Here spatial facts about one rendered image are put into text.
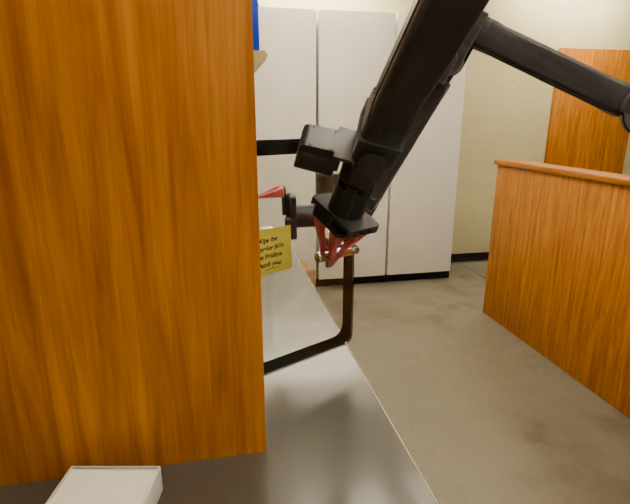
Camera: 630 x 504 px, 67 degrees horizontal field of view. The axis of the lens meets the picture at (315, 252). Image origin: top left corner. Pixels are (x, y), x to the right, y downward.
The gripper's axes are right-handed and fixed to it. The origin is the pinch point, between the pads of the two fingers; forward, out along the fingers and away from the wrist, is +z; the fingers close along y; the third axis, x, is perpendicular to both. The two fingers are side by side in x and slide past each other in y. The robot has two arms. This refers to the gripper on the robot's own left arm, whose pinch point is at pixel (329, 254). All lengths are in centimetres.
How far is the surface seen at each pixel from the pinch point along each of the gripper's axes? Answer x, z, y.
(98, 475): -40.3, 19.0, 10.3
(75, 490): -43.3, 18.5, 11.2
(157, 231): -29.2, -8.5, -3.0
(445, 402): 137, 139, -9
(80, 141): -35.8, -17.1, -11.0
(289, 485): -19.7, 17.0, 24.2
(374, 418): 0.1, 18.7, 21.3
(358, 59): 224, 41, -232
